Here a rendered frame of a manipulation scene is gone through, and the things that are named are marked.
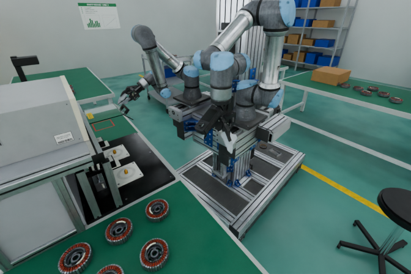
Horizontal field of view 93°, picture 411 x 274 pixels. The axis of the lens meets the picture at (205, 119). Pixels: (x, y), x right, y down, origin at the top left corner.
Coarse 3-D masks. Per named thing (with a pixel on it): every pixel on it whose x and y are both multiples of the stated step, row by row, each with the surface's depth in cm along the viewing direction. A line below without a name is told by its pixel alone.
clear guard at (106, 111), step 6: (90, 108) 132; (96, 108) 132; (102, 108) 132; (108, 108) 131; (114, 108) 131; (84, 114) 124; (96, 114) 123; (102, 114) 123; (108, 114) 123; (114, 114) 123; (120, 114) 123; (126, 114) 129; (90, 120) 116; (96, 120) 116
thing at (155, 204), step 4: (156, 200) 99; (160, 200) 99; (164, 200) 100; (148, 204) 98; (152, 204) 98; (156, 204) 99; (160, 204) 99; (164, 204) 97; (148, 208) 96; (152, 208) 98; (156, 208) 97; (160, 208) 96; (164, 208) 96; (168, 208) 96; (148, 212) 93; (152, 212) 96; (156, 212) 95; (160, 212) 94; (164, 212) 93; (168, 212) 96; (148, 216) 92; (152, 216) 92; (156, 216) 92; (160, 216) 92; (164, 216) 93; (152, 220) 92; (156, 220) 92; (160, 220) 92
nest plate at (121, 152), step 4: (112, 148) 140; (116, 148) 140; (120, 148) 139; (124, 148) 139; (104, 152) 135; (108, 152) 135; (112, 152) 135; (116, 152) 135; (120, 152) 135; (124, 152) 135; (116, 156) 132; (120, 156) 132; (124, 156) 132
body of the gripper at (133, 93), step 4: (140, 84) 142; (128, 88) 144; (132, 88) 141; (136, 88) 142; (140, 88) 143; (128, 92) 139; (132, 92) 140; (136, 92) 141; (128, 96) 146; (132, 96) 140; (136, 96) 142
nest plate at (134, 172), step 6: (132, 162) 126; (120, 168) 121; (126, 168) 121; (132, 168) 121; (138, 168) 121; (114, 174) 116; (120, 174) 116; (126, 174) 116; (132, 174) 116; (138, 174) 116; (120, 180) 112; (126, 180) 112; (132, 180) 113; (120, 186) 110
